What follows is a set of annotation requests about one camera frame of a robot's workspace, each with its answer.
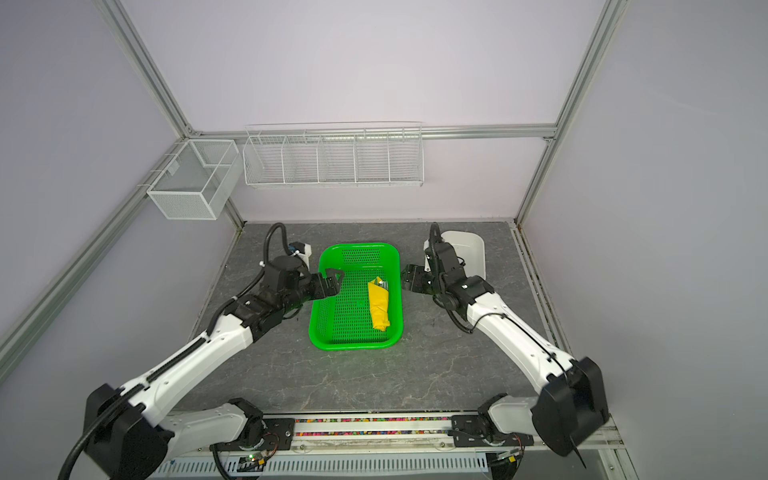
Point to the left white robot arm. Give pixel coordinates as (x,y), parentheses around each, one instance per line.
(131,430)

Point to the white mesh wall box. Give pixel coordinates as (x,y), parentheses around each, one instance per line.
(198,180)

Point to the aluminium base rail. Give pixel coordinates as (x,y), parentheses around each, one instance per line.
(357,446)

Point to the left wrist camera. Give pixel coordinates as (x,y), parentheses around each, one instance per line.
(301,250)

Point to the white plastic tray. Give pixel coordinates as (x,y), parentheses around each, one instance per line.
(470,250)

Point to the yellow paper napkin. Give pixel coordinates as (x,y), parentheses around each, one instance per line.
(378,306)

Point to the white wire wall rack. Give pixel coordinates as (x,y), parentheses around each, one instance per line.
(386,153)

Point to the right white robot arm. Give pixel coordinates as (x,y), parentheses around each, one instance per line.
(571,400)

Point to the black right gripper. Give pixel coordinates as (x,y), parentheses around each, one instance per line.
(414,279)

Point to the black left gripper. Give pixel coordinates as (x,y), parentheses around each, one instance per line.
(333,286)

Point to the green plastic basket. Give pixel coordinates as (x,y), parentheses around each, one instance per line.
(344,321)

